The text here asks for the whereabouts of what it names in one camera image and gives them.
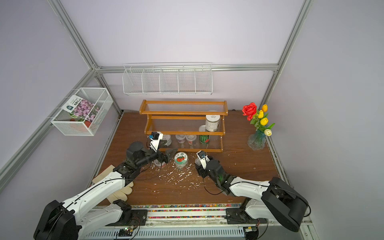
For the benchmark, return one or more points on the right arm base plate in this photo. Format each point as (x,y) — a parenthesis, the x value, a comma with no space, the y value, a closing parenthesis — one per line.
(236,216)

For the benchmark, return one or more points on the small clear jar purple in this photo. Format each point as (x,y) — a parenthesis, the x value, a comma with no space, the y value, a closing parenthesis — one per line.
(180,138)

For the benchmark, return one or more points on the watermelon print jar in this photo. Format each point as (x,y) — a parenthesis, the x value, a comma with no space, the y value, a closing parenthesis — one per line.
(203,138)

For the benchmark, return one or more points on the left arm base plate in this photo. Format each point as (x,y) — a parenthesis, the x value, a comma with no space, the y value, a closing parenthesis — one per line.
(132,218)

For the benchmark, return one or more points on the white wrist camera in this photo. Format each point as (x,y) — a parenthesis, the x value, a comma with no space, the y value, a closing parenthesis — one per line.
(202,155)
(155,139)

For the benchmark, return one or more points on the wooden two-tier shelf rack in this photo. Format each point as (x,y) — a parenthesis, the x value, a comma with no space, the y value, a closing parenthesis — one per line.
(185,118)

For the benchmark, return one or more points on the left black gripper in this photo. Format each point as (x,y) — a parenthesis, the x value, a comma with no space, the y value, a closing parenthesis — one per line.
(166,158)

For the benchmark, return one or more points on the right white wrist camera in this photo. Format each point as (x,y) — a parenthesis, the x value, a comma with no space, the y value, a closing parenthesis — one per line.
(202,155)

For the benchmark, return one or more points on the white wire basket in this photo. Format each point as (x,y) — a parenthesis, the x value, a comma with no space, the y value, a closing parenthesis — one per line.
(70,127)

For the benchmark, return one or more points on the clear jar red label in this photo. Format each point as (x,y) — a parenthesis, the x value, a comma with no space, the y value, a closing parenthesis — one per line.
(159,164)

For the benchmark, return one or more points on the clear jar silver lid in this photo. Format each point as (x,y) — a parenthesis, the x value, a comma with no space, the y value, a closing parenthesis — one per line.
(168,140)

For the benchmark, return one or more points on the strawberry lid seed jar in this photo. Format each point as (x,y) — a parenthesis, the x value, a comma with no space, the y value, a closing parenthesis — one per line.
(181,160)

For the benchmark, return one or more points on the cream work glove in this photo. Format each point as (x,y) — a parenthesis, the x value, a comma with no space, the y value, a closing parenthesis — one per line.
(121,194)

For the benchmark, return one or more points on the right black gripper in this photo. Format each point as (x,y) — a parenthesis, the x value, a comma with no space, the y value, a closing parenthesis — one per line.
(200,170)

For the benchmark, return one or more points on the yellow tulips bunch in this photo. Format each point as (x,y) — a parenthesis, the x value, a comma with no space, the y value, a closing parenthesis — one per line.
(261,122)

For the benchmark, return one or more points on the purple flower seed packet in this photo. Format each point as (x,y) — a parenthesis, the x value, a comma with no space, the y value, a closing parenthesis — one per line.
(81,109)

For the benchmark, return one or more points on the white wire wall shelf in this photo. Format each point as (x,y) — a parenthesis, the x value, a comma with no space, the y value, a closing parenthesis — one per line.
(168,79)

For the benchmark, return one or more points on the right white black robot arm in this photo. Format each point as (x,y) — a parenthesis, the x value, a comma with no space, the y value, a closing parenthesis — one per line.
(272,200)

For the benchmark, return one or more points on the glass vase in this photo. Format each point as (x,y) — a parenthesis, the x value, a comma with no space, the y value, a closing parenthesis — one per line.
(257,140)

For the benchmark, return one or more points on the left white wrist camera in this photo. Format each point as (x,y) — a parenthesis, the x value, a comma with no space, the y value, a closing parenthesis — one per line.
(155,139)

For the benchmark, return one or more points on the small clear jar red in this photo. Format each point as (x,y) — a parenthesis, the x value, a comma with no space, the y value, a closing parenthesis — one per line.
(191,139)

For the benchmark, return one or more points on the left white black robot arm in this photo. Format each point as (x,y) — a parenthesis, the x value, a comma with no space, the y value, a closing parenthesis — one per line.
(72,220)

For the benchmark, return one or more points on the red rose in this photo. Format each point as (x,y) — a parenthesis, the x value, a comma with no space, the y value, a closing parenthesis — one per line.
(249,111)

